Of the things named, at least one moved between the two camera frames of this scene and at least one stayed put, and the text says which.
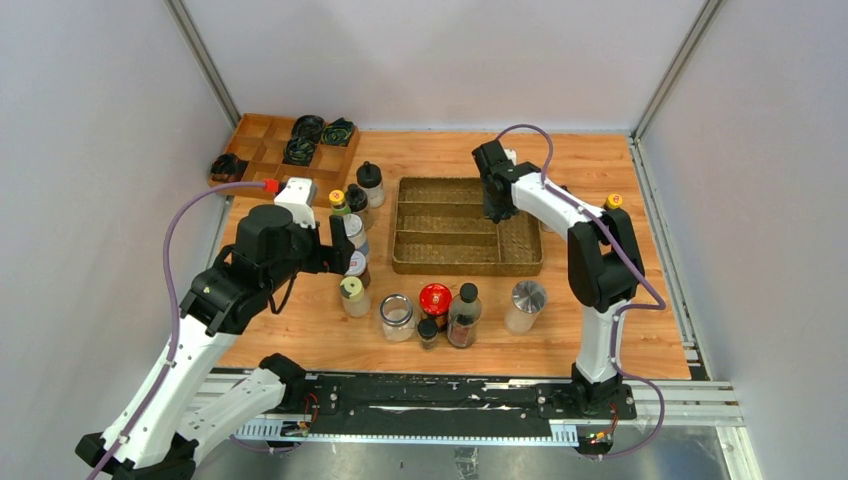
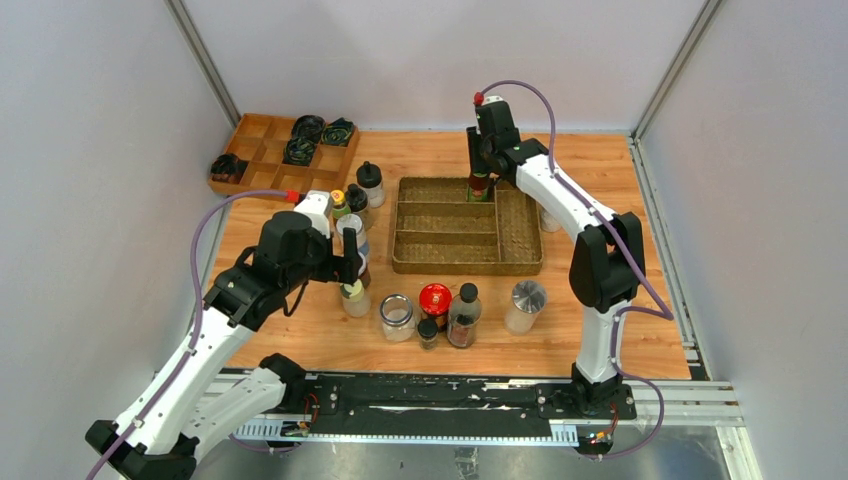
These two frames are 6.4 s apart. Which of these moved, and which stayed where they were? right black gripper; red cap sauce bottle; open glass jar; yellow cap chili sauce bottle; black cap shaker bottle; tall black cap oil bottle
Moved: right black gripper; yellow cap chili sauce bottle
Stayed: red cap sauce bottle; tall black cap oil bottle; black cap shaker bottle; open glass jar
